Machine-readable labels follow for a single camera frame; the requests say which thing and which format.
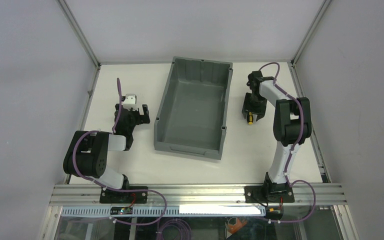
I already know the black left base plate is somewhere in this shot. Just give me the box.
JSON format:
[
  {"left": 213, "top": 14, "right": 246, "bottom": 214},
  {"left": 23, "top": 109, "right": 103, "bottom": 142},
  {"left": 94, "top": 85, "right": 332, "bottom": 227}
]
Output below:
[{"left": 99, "top": 185, "right": 148, "bottom": 204}]

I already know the grey plastic bin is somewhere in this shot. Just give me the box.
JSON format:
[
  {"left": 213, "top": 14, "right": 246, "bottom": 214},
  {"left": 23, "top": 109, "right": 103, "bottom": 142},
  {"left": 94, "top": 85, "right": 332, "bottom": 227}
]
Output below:
[{"left": 153, "top": 56, "right": 233, "bottom": 160}]

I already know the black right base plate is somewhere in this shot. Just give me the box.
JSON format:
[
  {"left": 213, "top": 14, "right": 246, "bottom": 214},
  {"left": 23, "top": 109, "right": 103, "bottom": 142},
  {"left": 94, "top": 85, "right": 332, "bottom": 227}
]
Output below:
[{"left": 244, "top": 185, "right": 295, "bottom": 204}]

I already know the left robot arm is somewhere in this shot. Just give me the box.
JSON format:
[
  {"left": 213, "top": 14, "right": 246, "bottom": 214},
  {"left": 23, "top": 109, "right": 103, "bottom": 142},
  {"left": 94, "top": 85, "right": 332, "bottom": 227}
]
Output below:
[{"left": 62, "top": 103, "right": 150, "bottom": 192}]

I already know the black yellow screwdriver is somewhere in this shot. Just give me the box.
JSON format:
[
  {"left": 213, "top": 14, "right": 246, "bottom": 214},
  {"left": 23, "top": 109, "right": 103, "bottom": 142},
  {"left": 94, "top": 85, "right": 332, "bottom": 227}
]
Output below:
[{"left": 246, "top": 112, "right": 254, "bottom": 125}]

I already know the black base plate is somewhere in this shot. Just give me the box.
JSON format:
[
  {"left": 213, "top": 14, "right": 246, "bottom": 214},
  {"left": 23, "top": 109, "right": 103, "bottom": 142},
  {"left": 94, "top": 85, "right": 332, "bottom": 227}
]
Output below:
[
  {"left": 99, "top": 185, "right": 148, "bottom": 204},
  {"left": 244, "top": 185, "right": 295, "bottom": 204}
]

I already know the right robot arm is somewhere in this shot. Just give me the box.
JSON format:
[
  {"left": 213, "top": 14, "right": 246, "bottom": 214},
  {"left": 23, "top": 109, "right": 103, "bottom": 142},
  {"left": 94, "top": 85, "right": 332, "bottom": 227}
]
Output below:
[{"left": 241, "top": 70, "right": 312, "bottom": 200}]

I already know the orange object under table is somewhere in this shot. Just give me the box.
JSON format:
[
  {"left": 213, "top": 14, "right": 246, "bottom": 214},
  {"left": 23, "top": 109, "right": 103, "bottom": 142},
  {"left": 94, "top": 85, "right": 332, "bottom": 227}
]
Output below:
[{"left": 225, "top": 217, "right": 248, "bottom": 235}]

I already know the coiled purple cable below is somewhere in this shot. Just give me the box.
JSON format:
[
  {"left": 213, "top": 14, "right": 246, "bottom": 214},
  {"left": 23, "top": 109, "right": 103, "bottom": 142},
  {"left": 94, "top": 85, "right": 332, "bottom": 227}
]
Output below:
[{"left": 155, "top": 218, "right": 193, "bottom": 240}]

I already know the aluminium front rail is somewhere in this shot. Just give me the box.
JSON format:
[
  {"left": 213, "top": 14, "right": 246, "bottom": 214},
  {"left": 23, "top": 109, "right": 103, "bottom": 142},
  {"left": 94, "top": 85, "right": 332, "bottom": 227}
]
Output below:
[{"left": 49, "top": 183, "right": 347, "bottom": 207}]

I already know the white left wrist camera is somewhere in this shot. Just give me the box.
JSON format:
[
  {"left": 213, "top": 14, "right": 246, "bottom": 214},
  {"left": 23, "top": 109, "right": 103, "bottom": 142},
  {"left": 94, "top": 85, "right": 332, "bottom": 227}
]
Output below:
[{"left": 122, "top": 93, "right": 138, "bottom": 111}]

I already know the white slotted cable duct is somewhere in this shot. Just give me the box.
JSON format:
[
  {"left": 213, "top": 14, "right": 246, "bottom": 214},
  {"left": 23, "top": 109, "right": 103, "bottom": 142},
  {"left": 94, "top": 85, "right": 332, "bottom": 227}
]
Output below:
[{"left": 61, "top": 205, "right": 266, "bottom": 218}]

